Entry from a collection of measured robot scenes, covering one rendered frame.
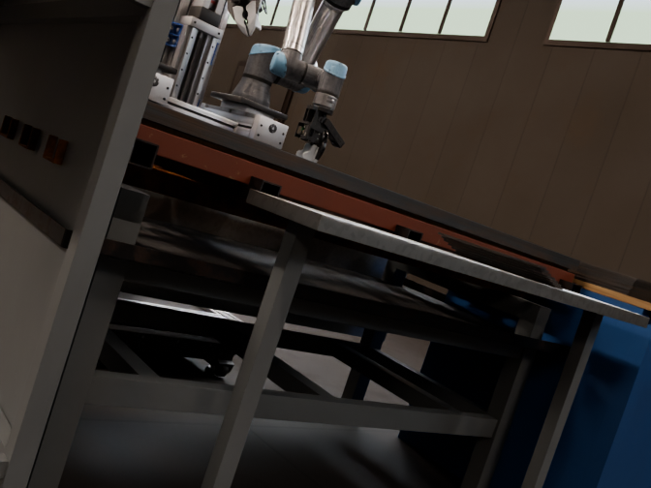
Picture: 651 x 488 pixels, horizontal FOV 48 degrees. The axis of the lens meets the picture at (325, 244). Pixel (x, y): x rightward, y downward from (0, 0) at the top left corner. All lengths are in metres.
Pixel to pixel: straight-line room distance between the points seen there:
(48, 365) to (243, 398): 0.38
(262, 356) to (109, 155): 0.49
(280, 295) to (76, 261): 0.40
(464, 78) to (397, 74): 0.88
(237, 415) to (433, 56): 6.19
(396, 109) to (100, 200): 6.35
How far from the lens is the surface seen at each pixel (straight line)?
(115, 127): 1.24
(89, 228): 1.25
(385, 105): 7.61
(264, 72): 2.82
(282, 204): 1.39
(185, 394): 1.67
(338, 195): 1.70
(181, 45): 2.76
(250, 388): 1.46
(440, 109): 7.09
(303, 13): 2.54
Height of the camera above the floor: 0.77
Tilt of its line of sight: 3 degrees down
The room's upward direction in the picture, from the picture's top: 18 degrees clockwise
